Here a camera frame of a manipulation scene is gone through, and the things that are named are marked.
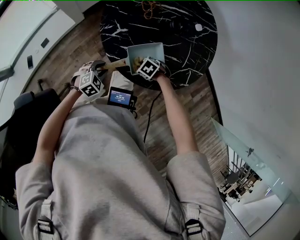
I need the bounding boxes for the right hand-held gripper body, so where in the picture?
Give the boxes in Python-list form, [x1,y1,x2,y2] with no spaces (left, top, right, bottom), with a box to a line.
[135,55,167,82]

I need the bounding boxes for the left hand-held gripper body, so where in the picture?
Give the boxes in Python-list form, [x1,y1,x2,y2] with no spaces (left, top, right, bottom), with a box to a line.
[78,71,105,104]

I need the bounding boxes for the grey square pan wooden handle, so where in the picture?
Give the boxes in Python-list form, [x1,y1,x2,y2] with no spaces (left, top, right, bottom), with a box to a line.
[102,42,166,76]

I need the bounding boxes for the person's right forearm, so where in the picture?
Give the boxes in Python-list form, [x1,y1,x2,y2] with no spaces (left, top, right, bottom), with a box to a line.
[154,74,199,156]

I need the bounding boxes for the person's left forearm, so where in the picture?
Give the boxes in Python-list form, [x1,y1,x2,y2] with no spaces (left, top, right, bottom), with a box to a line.
[32,88,82,165]

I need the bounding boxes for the person's left hand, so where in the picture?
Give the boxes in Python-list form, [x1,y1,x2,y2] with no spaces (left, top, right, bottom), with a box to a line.
[71,62,92,87]

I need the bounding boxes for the person's beige trousers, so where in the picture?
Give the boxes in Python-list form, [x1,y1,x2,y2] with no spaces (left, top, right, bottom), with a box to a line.
[109,71,135,94]

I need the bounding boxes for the small black monitor screen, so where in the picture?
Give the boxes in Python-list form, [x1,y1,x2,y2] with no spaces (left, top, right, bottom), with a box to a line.
[107,86,135,109]

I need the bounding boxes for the black marble round table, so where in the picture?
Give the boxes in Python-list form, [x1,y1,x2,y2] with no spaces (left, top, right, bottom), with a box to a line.
[100,0,218,91]

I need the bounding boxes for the black office chair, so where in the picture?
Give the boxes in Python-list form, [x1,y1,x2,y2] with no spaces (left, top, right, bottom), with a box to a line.
[0,88,62,207]

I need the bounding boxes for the person's grey sweatshirt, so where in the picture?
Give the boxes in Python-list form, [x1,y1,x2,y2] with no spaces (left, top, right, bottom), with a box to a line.
[15,103,227,240]

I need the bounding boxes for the frosted glass partition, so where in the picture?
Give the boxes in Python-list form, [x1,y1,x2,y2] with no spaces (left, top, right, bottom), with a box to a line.
[210,117,293,205]

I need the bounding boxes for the grey office chair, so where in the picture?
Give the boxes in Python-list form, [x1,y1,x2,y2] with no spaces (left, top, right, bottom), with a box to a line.
[226,173,238,185]

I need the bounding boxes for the black cable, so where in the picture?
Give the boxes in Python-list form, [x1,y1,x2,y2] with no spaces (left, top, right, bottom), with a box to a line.
[143,90,163,143]

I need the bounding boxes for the brown wooden bead necklace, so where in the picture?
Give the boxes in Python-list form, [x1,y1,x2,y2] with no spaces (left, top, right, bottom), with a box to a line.
[142,0,157,21]

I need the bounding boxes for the beige backpack strap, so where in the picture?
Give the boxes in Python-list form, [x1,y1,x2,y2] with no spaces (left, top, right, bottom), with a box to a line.
[37,199,55,240]
[185,203,205,240]

